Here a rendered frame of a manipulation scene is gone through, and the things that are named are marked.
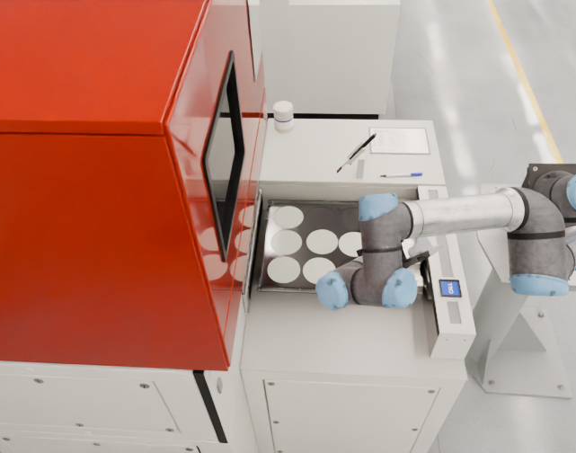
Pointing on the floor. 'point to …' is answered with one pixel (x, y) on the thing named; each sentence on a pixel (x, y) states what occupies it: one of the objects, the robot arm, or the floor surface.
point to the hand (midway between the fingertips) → (417, 253)
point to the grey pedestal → (514, 346)
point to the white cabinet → (346, 412)
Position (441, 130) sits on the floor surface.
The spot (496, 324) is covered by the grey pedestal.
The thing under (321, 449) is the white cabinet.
